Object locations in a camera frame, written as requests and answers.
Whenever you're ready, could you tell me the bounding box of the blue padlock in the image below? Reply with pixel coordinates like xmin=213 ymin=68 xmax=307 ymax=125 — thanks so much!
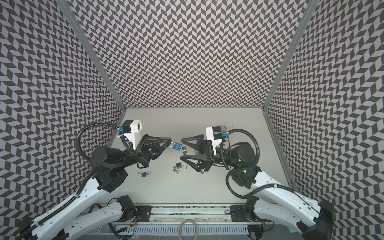
xmin=138 ymin=171 xmax=151 ymax=178
xmin=169 ymin=142 xmax=186 ymax=151

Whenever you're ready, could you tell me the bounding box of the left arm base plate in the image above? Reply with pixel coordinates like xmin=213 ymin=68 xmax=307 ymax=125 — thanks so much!
xmin=119 ymin=205 xmax=153 ymax=223

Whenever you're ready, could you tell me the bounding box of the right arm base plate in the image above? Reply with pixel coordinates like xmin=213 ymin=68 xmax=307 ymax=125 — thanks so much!
xmin=225 ymin=205 xmax=272 ymax=223

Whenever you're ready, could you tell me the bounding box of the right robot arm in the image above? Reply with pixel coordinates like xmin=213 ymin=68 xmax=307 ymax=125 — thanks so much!
xmin=180 ymin=126 xmax=334 ymax=240

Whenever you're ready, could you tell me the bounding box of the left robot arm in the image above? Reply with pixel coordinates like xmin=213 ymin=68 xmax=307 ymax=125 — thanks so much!
xmin=17 ymin=121 xmax=172 ymax=240

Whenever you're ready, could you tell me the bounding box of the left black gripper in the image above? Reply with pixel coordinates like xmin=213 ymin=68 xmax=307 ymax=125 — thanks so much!
xmin=115 ymin=135 xmax=171 ymax=171

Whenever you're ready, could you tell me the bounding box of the grey cable loop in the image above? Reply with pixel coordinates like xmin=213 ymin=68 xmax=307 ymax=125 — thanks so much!
xmin=178 ymin=218 xmax=199 ymax=240

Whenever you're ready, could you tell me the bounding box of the black padlock with keys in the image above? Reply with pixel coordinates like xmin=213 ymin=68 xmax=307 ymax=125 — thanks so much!
xmin=173 ymin=163 xmax=188 ymax=174

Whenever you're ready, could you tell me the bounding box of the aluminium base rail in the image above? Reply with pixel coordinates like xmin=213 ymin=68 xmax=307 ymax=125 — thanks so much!
xmin=64 ymin=202 xmax=319 ymax=240

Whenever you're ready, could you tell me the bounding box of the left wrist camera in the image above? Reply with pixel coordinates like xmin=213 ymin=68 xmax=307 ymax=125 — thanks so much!
xmin=118 ymin=120 xmax=143 ymax=150

